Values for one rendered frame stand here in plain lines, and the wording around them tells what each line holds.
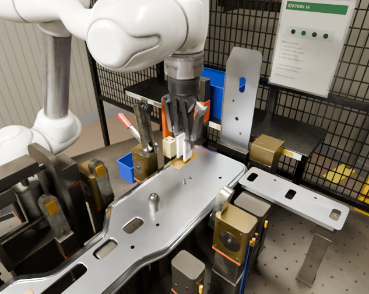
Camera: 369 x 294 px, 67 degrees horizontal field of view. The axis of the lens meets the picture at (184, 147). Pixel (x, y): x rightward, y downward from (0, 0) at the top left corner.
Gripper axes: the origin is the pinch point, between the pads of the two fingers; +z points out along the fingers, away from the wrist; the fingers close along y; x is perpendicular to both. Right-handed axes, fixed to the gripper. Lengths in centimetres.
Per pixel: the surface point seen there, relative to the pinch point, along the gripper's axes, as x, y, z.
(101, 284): -35.1, 6.4, 12.7
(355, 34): 206, 0, 7
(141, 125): -1.8, -14.6, -2.2
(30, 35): 67, -231, 15
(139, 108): -1.3, -15.1, -7.5
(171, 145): 6.5, -10.8, 7.5
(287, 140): 37.4, 15.9, 10.4
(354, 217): 53, 44, 44
